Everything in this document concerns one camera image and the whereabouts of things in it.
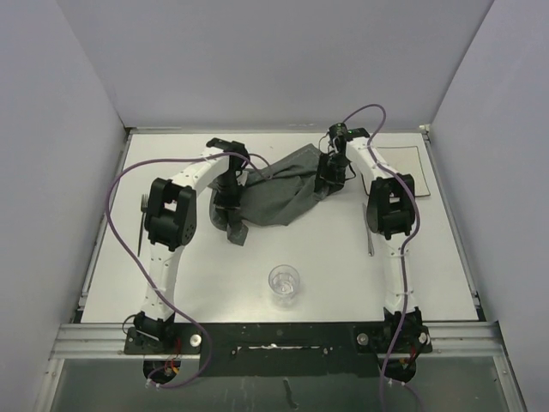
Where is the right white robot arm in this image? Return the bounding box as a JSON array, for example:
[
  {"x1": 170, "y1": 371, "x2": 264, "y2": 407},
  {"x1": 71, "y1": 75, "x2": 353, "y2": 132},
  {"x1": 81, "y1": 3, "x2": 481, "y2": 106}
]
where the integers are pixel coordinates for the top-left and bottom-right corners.
[{"x1": 314, "y1": 123, "x2": 429, "y2": 351}]

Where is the white square plate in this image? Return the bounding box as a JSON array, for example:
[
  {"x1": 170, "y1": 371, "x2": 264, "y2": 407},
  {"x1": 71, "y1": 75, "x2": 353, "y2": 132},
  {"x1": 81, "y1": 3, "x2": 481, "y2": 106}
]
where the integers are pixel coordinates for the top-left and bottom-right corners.
[{"x1": 377, "y1": 146, "x2": 431, "y2": 197}]

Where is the silver table knife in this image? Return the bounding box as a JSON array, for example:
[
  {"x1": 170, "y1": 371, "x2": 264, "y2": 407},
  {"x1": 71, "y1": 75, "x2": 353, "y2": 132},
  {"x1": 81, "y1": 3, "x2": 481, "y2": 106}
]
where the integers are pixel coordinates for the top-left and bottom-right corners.
[{"x1": 362, "y1": 203, "x2": 375, "y2": 257}]

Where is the grey cloth placemat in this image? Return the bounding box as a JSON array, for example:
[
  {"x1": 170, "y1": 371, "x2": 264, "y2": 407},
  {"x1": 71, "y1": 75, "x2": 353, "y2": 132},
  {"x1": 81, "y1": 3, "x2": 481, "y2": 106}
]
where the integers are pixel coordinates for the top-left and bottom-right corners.
[{"x1": 209, "y1": 144, "x2": 328, "y2": 246}]

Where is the black fork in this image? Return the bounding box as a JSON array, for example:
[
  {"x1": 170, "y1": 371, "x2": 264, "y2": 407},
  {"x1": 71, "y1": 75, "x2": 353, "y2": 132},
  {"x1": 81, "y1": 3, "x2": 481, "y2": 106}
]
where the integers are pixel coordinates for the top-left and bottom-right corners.
[{"x1": 137, "y1": 194, "x2": 148, "y2": 257}]

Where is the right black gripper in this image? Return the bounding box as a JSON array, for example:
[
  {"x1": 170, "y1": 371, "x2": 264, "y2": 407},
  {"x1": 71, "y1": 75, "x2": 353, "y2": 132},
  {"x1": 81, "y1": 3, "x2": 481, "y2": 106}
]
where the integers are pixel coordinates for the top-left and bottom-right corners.
[{"x1": 315, "y1": 154, "x2": 349, "y2": 196}]

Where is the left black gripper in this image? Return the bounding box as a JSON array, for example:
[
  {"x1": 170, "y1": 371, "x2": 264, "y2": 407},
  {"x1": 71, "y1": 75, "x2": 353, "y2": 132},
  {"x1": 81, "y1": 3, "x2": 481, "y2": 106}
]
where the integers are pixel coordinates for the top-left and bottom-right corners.
[{"x1": 213, "y1": 170, "x2": 244, "y2": 226}]

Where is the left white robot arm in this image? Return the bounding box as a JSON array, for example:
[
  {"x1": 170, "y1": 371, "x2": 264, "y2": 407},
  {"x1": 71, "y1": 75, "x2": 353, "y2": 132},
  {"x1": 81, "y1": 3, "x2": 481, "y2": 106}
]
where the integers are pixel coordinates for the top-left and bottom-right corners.
[{"x1": 134, "y1": 137, "x2": 250, "y2": 353}]

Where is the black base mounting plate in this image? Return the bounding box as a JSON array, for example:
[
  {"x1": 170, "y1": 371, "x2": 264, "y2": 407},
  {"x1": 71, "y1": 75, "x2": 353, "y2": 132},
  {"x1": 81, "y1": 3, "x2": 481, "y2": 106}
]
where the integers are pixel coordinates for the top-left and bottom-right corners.
[{"x1": 124, "y1": 322, "x2": 432, "y2": 383}]

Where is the clear plastic cup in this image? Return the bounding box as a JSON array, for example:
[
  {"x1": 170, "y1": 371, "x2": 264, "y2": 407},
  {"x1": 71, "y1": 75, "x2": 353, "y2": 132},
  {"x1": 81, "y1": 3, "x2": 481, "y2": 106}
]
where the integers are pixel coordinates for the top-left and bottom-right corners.
[{"x1": 268, "y1": 264, "x2": 300, "y2": 307}]

